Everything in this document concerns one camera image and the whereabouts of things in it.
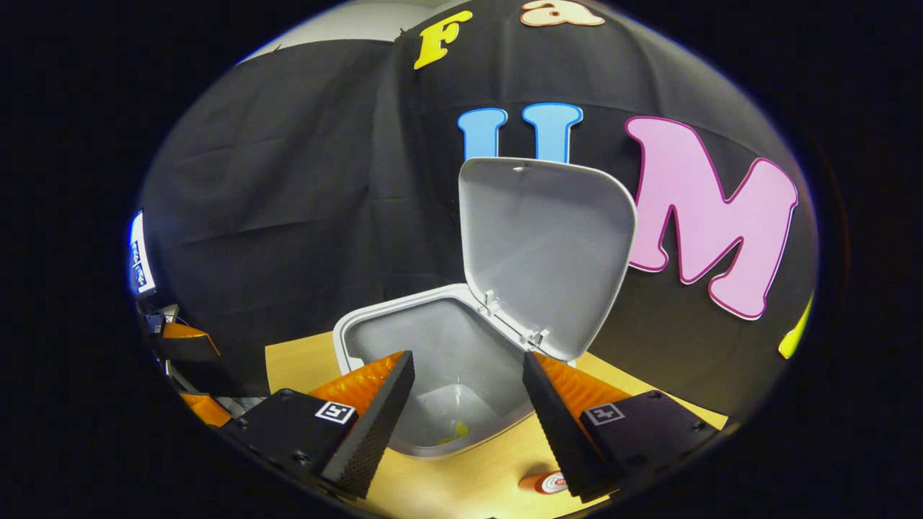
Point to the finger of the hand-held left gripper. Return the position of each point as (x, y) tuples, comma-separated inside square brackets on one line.
[(189, 347), (205, 411)]

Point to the white desktop garbage bin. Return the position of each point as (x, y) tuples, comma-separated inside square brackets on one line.
[(548, 245)]

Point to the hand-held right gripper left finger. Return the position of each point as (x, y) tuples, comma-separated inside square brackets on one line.
[(378, 432)]

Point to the wooden desktop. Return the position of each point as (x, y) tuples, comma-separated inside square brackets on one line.
[(476, 483)]

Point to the black backdrop cloth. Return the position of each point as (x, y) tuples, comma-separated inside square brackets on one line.
[(303, 180)]

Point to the blue white panel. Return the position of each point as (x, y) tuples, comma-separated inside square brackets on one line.
[(141, 252)]

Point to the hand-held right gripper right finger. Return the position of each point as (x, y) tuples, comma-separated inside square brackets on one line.
[(559, 440)]

